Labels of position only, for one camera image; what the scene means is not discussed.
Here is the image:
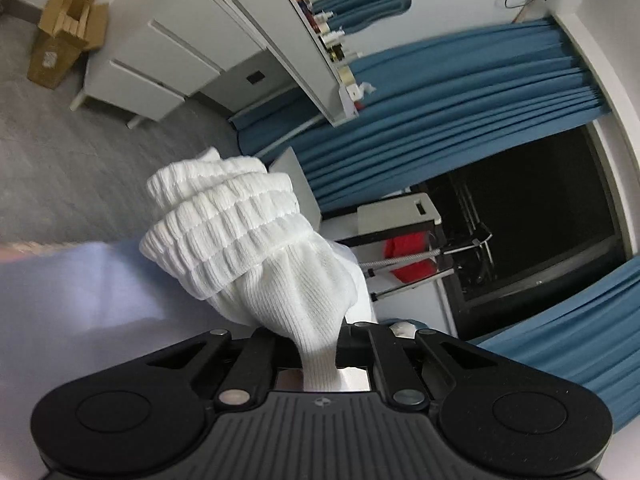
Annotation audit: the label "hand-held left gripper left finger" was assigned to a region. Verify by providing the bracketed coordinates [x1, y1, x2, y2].
[142, 328, 275, 407]

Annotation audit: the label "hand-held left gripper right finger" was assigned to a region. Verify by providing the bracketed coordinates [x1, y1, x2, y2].
[340, 322, 483, 407]

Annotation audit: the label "white sweatpants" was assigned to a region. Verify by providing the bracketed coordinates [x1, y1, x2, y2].
[139, 146, 418, 393]

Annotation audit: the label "red cloth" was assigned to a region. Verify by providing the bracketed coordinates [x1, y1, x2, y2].
[382, 230, 440, 283]

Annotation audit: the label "garment steamer stand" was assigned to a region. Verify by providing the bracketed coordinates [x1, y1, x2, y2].
[350, 225, 496, 302]

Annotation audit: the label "pastel tie-dye blanket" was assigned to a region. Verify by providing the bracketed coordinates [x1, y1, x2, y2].
[0, 241, 251, 411]

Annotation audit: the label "blue curtain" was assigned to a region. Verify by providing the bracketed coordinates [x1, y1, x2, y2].
[230, 17, 613, 216]
[470, 257, 640, 433]

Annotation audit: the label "dark window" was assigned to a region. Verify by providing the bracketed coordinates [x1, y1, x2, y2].
[410, 120, 632, 341]

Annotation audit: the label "white tissue box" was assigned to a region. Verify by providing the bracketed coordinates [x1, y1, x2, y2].
[345, 81, 376, 102]

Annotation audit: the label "white drawer unit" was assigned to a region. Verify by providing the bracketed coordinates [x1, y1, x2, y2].
[70, 20, 226, 128]

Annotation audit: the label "white dressing table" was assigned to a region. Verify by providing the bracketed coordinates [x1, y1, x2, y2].
[200, 0, 362, 127]

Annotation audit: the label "cardboard box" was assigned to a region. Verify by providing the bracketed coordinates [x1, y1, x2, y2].
[27, 0, 110, 91]

